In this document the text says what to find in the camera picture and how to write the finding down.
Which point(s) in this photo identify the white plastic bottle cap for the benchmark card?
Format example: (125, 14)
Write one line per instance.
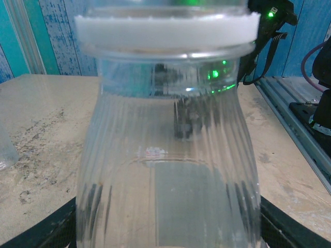
(165, 33)

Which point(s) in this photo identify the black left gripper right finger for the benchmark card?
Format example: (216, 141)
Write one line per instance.
(284, 232)

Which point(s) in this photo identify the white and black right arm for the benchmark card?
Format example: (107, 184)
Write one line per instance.
(323, 77)

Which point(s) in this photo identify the clear ribbed plastic bottle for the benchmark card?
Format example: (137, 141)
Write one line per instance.
(165, 168)

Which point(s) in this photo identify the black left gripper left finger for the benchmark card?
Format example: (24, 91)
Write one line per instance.
(38, 232)

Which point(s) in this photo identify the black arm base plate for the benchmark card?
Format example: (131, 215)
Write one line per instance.
(300, 113)

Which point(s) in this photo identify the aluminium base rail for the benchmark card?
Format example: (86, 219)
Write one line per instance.
(282, 86)

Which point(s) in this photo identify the aluminium corner post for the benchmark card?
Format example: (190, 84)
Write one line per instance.
(24, 38)

